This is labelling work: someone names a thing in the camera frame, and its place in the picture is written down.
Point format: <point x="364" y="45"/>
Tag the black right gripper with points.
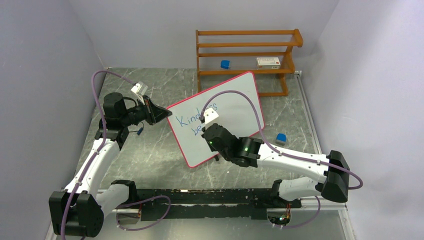
<point x="210" y="146"/>

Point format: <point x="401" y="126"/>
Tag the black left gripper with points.
<point x="158" y="113"/>

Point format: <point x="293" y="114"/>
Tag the blue marker cap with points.
<point x="140" y="131"/>

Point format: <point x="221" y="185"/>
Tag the pink framed whiteboard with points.
<point x="238" y="105"/>

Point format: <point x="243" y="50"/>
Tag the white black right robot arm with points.
<point x="321" y="175"/>

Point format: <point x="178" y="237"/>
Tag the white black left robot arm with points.
<point x="79" y="209"/>

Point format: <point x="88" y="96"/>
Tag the blue eraser on table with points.
<point x="281" y="139"/>

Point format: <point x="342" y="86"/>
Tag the blue eraser on shelf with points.
<point x="225" y="64"/>

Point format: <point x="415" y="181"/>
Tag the orange wooden shelf rack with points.
<point x="241" y="48"/>

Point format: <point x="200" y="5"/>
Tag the white cardboard box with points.
<point x="268" y="63"/>

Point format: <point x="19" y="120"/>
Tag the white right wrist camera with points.
<point x="210" y="116"/>

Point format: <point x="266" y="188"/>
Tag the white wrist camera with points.
<point x="139" y="89"/>
<point x="210" y="116"/>

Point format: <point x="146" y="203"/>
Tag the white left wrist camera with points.
<point x="139" y="89"/>

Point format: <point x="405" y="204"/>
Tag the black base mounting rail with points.
<point x="253" y="203"/>

